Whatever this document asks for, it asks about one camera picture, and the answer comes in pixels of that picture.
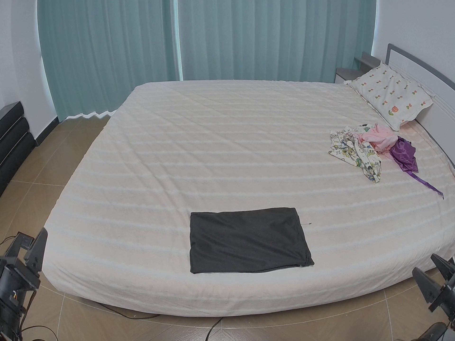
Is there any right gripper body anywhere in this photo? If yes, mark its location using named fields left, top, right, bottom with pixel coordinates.
left=428, top=274, right=455, bottom=324

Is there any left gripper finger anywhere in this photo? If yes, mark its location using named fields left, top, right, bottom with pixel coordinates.
left=23, top=227, right=48, bottom=273

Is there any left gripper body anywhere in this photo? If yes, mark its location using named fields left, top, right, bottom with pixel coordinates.
left=0, top=256, right=41, bottom=292

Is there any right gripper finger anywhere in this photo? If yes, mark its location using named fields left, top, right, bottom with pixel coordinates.
left=430, top=253, right=455, bottom=280
left=412, top=267, right=442, bottom=312

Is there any black sleeveless top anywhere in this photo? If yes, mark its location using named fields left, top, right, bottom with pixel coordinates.
left=189, top=207, right=315, bottom=274

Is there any bed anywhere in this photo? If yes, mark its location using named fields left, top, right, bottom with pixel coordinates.
left=41, top=43, right=455, bottom=319

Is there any dark grey chest of drawers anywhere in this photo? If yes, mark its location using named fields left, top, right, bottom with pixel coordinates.
left=0, top=102, right=36, bottom=196

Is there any purple satin garment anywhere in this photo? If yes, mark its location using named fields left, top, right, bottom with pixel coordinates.
left=389, top=136, right=445, bottom=200

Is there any pink garment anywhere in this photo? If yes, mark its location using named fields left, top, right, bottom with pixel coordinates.
left=355, top=125, right=399, bottom=161

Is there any cream printed garment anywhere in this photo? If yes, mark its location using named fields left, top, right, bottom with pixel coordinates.
left=328, top=123, right=384, bottom=184

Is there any white printed pillow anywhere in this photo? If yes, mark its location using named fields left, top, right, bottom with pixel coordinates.
left=348, top=61, right=434, bottom=131

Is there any dark grey bedside table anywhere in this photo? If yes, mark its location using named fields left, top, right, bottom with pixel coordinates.
left=335, top=52, right=381, bottom=84

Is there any blue-green curtain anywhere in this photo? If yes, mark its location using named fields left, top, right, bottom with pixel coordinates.
left=37, top=0, right=179, bottom=121
left=177, top=0, right=378, bottom=82

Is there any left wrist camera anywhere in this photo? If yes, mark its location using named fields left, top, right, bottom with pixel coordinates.
left=3, top=232, right=35, bottom=262

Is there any black cable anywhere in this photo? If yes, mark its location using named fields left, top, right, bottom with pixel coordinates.
left=207, top=316, right=224, bottom=341
left=21, top=325, right=60, bottom=341

